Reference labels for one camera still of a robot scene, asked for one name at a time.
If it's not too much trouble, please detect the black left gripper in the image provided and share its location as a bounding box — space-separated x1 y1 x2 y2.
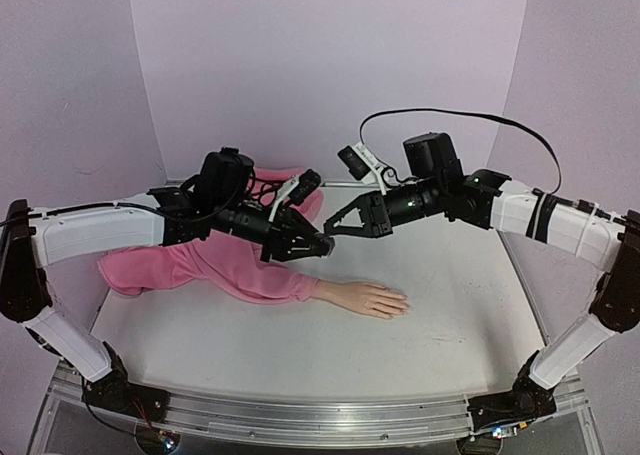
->
214 195 332 262

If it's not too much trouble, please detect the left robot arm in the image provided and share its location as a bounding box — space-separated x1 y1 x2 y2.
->
1 148 333 412

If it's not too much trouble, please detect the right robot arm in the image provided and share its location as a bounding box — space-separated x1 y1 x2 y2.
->
324 133 639 390

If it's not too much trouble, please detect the pink sweatshirt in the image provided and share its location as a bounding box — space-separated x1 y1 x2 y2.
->
97 164 326 306

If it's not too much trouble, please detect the mannequin hand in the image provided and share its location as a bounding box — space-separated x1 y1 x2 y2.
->
311 280 409 320

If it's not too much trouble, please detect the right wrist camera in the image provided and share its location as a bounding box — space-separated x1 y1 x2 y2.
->
337 142 387 195

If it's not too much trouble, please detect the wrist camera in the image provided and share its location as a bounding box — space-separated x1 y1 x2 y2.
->
268 169 322 222
337 142 387 195

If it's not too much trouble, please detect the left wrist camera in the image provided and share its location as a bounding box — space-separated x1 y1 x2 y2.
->
268 169 322 222

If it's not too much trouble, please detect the aluminium table edge rail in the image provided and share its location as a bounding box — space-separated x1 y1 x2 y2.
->
165 179 367 189

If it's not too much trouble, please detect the black right camera cable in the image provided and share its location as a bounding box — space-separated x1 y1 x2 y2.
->
359 106 563 194

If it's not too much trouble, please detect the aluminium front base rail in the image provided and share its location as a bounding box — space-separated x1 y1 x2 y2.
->
30 362 603 454

